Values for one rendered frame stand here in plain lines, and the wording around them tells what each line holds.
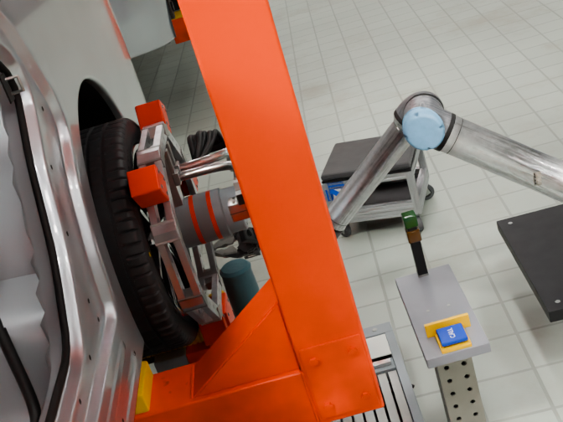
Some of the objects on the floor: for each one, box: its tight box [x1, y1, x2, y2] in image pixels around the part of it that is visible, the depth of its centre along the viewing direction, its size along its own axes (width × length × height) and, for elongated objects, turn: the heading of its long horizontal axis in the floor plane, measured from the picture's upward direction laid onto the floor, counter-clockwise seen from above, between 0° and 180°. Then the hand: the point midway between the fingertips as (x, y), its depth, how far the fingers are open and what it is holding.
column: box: [434, 358, 486, 422], centre depth 250 cm, size 10×10×42 cm
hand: (212, 250), depth 271 cm, fingers closed
